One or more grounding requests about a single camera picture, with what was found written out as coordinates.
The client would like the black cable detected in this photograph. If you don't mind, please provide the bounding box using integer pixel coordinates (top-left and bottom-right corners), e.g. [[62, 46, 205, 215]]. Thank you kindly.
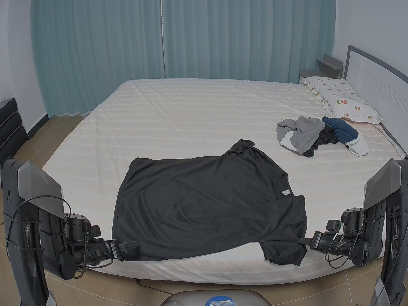
[[6, 195, 71, 254]]

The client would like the bed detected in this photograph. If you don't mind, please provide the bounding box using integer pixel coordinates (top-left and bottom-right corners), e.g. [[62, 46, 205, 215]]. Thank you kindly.
[[35, 45, 408, 284]]

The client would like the grey bedside table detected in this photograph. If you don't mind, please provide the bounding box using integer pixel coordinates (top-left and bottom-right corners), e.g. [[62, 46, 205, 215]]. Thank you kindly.
[[299, 54, 344, 84]]

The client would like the pile of clothes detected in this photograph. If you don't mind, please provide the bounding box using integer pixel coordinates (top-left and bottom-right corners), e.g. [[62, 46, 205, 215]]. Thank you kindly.
[[276, 115, 370, 158]]

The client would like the black T-shirt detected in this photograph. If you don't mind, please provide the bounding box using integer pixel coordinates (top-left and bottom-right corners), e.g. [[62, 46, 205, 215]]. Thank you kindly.
[[112, 139, 308, 267]]

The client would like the black chest of drawers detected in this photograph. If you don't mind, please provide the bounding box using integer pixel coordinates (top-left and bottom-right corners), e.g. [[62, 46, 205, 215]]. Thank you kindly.
[[0, 98, 27, 159]]

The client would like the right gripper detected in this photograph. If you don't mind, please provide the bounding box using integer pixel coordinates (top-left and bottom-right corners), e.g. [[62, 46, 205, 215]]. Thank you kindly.
[[311, 231, 339, 255]]

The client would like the white printed pillow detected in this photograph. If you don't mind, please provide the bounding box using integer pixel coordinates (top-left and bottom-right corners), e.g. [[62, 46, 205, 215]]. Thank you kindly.
[[302, 76, 384, 125]]

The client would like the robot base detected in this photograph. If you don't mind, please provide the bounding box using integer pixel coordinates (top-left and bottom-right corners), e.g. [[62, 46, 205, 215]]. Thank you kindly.
[[159, 290, 266, 306]]

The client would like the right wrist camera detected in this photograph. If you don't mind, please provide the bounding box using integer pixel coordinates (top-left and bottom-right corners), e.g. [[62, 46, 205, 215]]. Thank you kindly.
[[327, 220, 344, 235]]

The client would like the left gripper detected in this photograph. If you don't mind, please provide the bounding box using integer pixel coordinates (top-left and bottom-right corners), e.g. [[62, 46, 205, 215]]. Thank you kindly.
[[91, 238, 140, 263]]

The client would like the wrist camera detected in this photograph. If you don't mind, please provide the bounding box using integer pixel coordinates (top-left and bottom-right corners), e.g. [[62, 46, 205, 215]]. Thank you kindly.
[[84, 223, 102, 239], [327, 220, 344, 235]]

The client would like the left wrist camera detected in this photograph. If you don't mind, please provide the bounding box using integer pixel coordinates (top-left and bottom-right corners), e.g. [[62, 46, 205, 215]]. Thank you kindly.
[[84, 223, 102, 239]]

